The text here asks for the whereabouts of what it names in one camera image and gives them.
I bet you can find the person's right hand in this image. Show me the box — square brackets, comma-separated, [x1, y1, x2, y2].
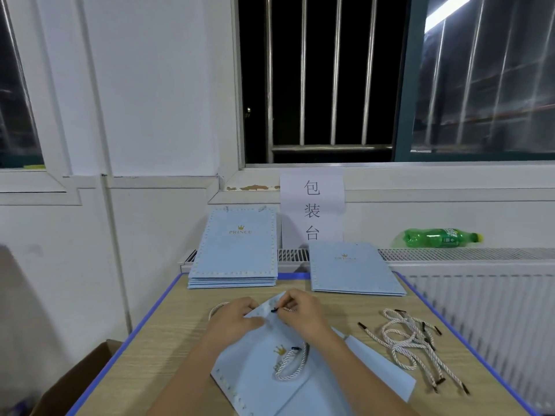
[273, 288, 336, 345]

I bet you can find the person's left hand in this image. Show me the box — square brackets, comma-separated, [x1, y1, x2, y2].
[205, 296, 267, 348]

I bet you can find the stack of finished blue bags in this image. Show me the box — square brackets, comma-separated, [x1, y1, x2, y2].
[190, 277, 279, 284]

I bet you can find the stack of blue paper bags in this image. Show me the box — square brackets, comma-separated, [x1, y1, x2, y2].
[309, 242, 407, 297]

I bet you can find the pile of white twisted ropes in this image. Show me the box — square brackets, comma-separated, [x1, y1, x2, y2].
[358, 307, 471, 396]

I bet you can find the person's left forearm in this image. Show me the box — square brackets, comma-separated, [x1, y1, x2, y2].
[146, 335, 237, 416]

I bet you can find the person's right forearm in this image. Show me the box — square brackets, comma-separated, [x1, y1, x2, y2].
[310, 332, 417, 416]

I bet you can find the blue-edged wooden desk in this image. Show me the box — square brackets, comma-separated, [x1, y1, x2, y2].
[68, 273, 539, 416]

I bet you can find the white paper sign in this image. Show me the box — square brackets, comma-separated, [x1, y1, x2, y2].
[279, 170, 346, 248]

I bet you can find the green plastic bottle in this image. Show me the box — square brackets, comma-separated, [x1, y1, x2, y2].
[403, 228, 483, 250]

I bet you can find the brown cardboard box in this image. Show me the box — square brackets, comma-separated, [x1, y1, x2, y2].
[30, 339, 123, 416]

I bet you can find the metal window grille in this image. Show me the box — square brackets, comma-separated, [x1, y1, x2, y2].
[236, 0, 410, 165]

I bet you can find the white radiator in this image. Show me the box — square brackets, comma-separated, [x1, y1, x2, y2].
[180, 247, 555, 406]

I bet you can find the white framed window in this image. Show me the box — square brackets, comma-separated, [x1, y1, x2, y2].
[0, 0, 81, 206]

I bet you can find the teal framed sliding window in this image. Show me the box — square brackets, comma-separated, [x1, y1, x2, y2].
[394, 0, 555, 164]

